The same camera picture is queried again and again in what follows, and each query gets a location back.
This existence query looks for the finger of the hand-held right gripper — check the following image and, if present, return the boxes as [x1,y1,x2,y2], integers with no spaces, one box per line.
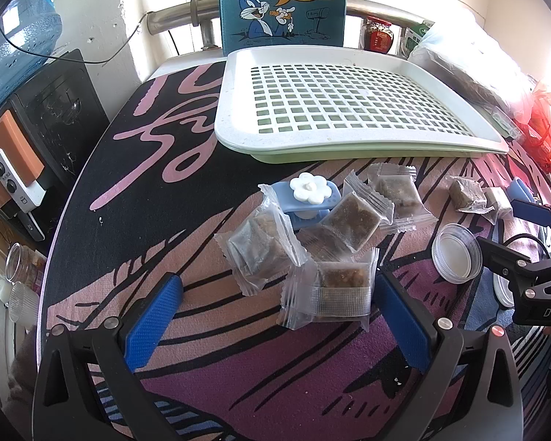
[476,236,540,286]
[511,198,551,240]

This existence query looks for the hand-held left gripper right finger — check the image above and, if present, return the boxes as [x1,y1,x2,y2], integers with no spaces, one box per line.
[372,270,524,441]

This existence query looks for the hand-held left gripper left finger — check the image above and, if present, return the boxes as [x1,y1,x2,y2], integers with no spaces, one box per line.
[32,272,184,441]

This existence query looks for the clear packet with brown cube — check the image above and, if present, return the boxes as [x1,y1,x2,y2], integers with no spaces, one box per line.
[366,163,438,234]
[279,247,380,331]
[213,185,308,297]
[298,171,393,262]
[480,187,515,226]
[444,175,490,214]

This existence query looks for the blue clip with white flower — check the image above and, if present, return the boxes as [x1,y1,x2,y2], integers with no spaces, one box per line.
[270,172,339,230]

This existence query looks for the white perforated plastic tray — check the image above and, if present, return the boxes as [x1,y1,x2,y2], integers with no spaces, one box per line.
[213,47,510,161]

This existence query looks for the black and pink printed tablecloth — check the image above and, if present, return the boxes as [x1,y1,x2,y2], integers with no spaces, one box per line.
[37,62,551,441]

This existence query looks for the ribbed glass cup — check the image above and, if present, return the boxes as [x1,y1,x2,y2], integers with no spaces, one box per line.
[8,282,42,323]

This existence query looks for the clear glass jar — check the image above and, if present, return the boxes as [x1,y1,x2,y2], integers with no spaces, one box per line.
[4,243,47,297]

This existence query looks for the clear plastic bag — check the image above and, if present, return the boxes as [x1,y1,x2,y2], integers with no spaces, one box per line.
[406,7,538,125]

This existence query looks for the pale green under tray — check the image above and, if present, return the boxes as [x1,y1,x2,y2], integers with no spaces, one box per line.
[218,135,510,165]

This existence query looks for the green and white carton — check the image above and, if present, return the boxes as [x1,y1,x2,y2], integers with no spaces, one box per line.
[401,18,435,56]

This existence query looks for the black and orange water dispenser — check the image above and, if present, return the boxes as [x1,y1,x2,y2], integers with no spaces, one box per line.
[0,48,111,243]

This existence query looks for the glass jar with red label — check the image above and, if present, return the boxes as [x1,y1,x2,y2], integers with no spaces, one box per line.
[360,15,394,53]

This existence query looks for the blue cartoon rabbit tote bag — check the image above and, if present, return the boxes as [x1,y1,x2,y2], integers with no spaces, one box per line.
[218,0,347,56]

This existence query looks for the metal pipe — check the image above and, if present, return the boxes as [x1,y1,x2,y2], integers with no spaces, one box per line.
[147,0,437,51]

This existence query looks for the blue water bottle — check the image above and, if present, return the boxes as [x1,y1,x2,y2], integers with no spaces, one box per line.
[0,0,65,125]

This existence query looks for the thin black cable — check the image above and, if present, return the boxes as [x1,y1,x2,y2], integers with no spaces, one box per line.
[0,11,150,65]

